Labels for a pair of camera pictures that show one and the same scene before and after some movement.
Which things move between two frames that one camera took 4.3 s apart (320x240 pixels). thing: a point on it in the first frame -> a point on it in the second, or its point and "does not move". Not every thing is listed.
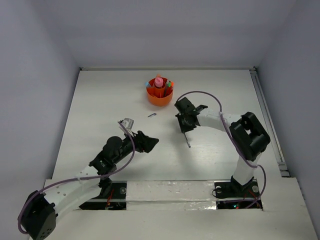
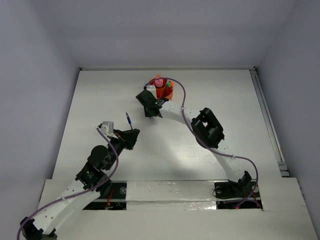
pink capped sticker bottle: (159, 82) does not move
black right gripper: (183, 128) -> (147, 113)
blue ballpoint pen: (187, 141) -> (129, 120)
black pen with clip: (166, 89) does not move
